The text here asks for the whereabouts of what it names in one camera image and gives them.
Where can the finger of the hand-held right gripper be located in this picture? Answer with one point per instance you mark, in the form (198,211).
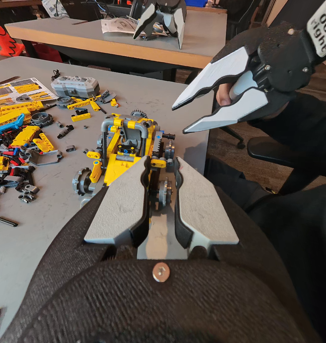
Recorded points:
(240,108)
(219,69)

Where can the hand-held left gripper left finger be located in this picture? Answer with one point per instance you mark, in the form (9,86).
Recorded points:
(120,209)

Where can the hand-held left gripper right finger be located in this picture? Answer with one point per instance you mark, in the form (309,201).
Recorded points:
(203,211)

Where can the yellow toy brick vehicle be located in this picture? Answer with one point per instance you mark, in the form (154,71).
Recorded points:
(117,166)

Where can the small grey oval link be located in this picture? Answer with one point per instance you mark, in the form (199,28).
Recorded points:
(70,148)

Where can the person's right forearm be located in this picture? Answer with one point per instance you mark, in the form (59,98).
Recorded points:
(307,120)

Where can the grey desk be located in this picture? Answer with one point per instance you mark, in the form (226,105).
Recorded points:
(31,246)

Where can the person's right hand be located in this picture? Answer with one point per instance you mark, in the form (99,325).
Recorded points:
(223,95)

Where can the black office chair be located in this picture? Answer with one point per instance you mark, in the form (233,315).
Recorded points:
(264,150)

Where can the idle grey-fingered gripper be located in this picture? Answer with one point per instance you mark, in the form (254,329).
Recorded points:
(179,24)

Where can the grey curved brick panel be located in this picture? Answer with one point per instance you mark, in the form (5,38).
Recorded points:
(45,160)

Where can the black brick connector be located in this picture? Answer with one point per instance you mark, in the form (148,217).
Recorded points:
(64,131)

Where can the short yellow brick beam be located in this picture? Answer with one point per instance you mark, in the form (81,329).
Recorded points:
(81,117)

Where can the person's legs in black pants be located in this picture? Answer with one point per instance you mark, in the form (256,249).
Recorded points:
(299,241)

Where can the white line-drawing paper sheet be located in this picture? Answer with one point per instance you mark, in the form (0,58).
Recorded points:
(117,25)

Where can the long yellow brick beam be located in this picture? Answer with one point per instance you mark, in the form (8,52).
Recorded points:
(82,104)

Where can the black ribbed rod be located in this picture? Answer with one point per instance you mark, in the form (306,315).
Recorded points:
(6,221)

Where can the pile of loose toy bricks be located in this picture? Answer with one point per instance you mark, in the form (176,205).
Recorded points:
(15,158)

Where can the dark grey wheel hub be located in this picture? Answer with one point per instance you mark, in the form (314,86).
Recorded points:
(42,119)

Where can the grey toy gear wheel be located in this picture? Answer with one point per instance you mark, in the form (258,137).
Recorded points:
(63,101)

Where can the grey toy battery box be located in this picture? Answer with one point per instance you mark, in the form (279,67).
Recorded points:
(71,85)

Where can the blue toy brick beam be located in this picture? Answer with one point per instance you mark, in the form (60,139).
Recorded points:
(7,126)

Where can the wood-edged grey table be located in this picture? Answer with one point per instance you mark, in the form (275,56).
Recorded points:
(71,34)

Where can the yellow printed instruction booklet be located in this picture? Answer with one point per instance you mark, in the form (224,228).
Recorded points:
(18,91)

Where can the white printed leaflet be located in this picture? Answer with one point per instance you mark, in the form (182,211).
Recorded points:
(54,8)

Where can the orange traffic cone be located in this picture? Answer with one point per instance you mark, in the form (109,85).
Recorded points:
(7,43)

